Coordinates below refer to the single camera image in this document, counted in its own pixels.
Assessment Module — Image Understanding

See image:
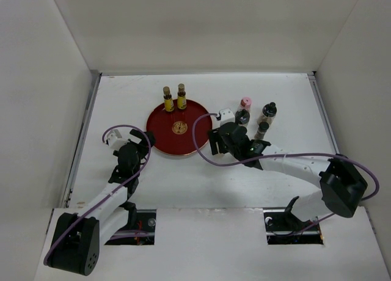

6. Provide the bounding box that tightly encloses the large black cap shaker bottle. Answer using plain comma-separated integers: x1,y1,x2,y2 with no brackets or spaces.
235,109,250,127

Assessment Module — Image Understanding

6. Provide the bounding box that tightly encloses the yellow label sauce bottle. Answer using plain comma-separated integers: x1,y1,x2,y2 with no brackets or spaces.
163,86,175,112
177,84,187,110

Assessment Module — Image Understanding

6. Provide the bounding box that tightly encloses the pink cap bottle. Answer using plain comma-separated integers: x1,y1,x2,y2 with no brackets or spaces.
238,97,252,112

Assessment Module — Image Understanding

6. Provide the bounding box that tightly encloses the round black stopper bottle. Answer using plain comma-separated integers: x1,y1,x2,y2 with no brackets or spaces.
257,102,277,125

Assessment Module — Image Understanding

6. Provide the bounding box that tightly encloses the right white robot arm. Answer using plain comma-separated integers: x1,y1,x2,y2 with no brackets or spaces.
208,122,368,230

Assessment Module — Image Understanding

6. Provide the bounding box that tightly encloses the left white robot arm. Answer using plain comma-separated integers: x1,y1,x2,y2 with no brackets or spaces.
43,126,156,276

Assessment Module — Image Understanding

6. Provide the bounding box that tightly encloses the red round lacquer tray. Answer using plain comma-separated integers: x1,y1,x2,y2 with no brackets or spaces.
146,100,208,156

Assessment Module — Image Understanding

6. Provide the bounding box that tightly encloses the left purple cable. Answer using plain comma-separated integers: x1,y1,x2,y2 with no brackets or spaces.
44,124,152,266

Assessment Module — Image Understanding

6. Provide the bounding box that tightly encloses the purple cable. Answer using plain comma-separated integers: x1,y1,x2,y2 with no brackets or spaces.
44,124,152,266
192,111,380,236

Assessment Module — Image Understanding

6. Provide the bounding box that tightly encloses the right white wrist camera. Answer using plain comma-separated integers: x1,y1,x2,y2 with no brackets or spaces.
216,108,235,125

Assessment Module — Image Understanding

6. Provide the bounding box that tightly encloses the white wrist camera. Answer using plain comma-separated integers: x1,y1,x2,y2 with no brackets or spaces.
216,108,235,125
104,129,128,151

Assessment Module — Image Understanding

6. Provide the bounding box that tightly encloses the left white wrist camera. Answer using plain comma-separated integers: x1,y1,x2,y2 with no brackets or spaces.
104,129,128,151

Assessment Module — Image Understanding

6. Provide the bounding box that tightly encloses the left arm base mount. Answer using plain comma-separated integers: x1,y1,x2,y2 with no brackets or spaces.
106,210,156,246

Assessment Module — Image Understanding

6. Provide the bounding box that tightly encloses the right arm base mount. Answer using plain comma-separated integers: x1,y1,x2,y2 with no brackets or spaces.
263,209,323,245

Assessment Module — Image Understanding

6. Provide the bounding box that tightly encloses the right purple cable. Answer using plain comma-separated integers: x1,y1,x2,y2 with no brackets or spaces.
192,111,380,236

